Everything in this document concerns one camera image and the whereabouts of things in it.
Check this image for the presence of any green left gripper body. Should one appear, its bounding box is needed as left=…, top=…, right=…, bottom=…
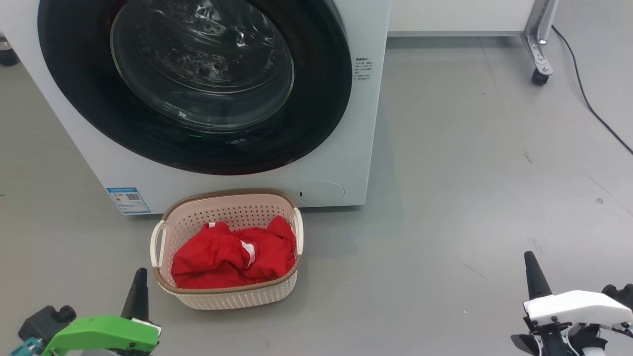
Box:
left=41, top=315, right=162, bottom=356

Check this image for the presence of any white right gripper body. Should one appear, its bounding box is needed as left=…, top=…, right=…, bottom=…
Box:
left=523, top=290, right=633, bottom=327

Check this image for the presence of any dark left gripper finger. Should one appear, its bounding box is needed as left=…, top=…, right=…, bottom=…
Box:
left=121, top=267, right=149, bottom=321

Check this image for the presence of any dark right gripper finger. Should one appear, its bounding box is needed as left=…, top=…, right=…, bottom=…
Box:
left=524, top=251, right=553, bottom=301

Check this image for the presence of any red garment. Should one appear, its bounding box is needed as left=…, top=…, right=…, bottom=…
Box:
left=170, top=215, right=298, bottom=290

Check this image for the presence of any black round glass machine door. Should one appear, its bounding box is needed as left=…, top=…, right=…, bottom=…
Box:
left=37, top=0, right=353, bottom=177

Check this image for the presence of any cream perforated laundry basket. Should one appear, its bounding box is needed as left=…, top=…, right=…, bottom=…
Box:
left=149, top=188, right=305, bottom=311

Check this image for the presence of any white front-load washing machine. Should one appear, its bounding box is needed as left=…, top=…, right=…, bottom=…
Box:
left=0, top=0, right=393, bottom=216

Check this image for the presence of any blue energy label sticker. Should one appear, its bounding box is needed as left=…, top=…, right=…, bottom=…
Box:
left=105, top=186, right=151, bottom=215

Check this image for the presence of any white partition with caster leg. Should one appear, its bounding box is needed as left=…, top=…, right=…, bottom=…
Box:
left=387, top=0, right=560, bottom=86

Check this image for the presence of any black caster wheel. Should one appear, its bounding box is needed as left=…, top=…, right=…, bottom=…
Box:
left=0, top=34, right=20, bottom=67

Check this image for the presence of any teal plug left camera cable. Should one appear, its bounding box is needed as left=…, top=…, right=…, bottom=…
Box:
left=9, top=337, right=44, bottom=356

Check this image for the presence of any black floor cable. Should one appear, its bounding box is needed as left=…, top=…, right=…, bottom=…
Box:
left=550, top=25, right=633, bottom=155

